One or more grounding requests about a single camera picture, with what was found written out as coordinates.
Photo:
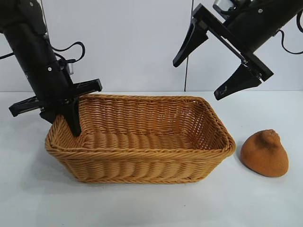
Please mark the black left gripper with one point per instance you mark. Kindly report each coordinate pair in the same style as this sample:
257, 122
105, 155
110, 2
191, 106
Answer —
45, 78

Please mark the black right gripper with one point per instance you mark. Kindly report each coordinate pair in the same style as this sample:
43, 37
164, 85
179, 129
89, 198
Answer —
255, 28

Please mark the woven wicker basket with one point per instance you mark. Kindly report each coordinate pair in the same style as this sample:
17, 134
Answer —
142, 151

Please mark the brown bread bun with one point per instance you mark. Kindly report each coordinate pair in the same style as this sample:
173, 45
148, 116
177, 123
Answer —
265, 156

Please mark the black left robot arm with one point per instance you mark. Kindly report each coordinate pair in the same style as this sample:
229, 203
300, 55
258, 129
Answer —
19, 14

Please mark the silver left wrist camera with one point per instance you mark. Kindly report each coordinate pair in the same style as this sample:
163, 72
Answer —
68, 68

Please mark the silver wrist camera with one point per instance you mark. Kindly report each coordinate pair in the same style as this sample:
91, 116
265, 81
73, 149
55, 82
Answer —
223, 4
68, 68

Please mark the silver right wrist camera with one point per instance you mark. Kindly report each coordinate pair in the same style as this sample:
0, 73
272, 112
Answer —
223, 4

